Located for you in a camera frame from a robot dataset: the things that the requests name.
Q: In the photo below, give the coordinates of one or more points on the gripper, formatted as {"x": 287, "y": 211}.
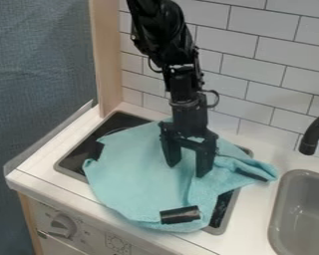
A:
{"x": 189, "y": 120}

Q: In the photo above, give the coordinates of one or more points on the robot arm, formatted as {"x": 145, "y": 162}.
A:
{"x": 162, "y": 30}

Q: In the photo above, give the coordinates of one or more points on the light blue cloth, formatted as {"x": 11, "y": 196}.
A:
{"x": 157, "y": 182}

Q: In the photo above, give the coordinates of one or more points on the toy stove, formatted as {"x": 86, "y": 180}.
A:
{"x": 84, "y": 146}

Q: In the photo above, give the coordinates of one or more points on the tap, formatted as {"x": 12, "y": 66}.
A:
{"x": 313, "y": 132}

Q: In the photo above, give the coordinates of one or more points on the toy sink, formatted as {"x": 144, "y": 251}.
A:
{"x": 302, "y": 215}

